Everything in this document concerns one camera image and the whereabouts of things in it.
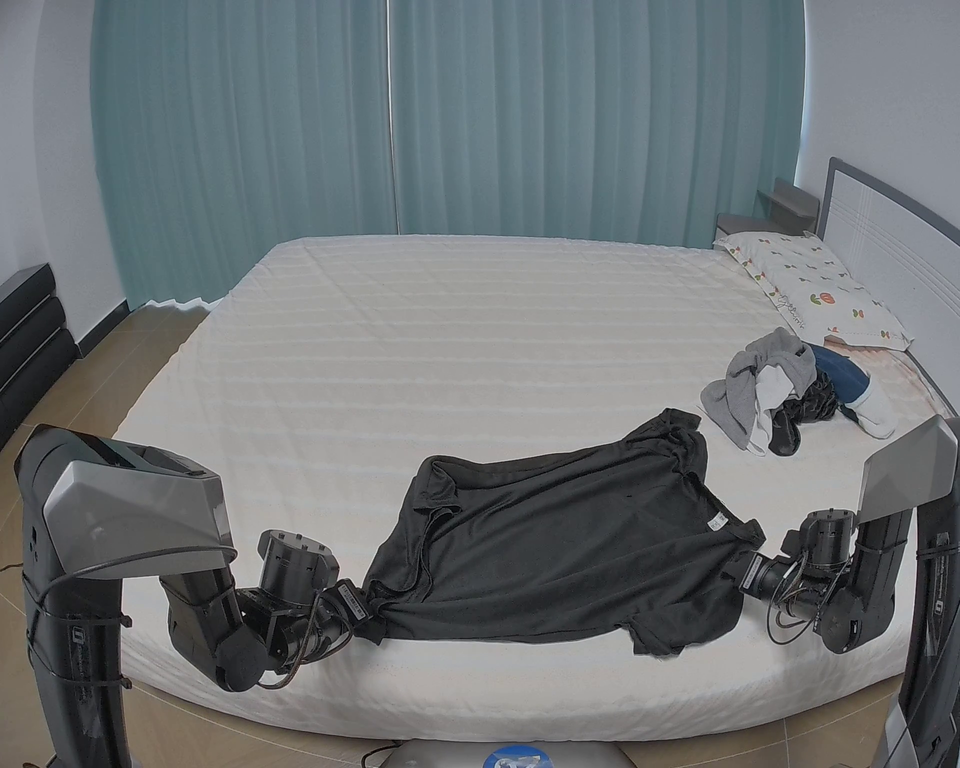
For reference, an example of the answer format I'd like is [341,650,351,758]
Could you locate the grey bedside table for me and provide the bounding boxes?
[716,178,820,240]

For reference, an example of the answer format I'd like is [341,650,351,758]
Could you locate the white printed pillow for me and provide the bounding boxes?
[712,231,915,352]

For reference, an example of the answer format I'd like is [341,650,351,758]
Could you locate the black chest of drawers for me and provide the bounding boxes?
[0,262,80,451]

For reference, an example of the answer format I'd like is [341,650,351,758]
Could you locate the black T-shirt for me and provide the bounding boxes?
[352,408,768,660]

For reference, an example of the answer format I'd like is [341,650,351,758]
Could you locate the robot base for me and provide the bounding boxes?
[390,738,624,768]

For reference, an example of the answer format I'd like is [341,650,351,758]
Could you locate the bed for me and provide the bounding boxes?
[112,156,960,744]

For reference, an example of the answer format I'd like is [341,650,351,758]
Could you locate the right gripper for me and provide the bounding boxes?
[738,553,798,601]

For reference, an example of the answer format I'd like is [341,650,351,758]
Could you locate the blue-green curtain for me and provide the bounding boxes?
[388,0,807,249]
[91,0,397,310]

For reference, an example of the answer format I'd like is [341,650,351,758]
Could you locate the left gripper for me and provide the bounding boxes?
[303,579,374,661]

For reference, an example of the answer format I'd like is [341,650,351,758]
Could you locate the pile of clothes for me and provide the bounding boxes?
[699,328,899,459]

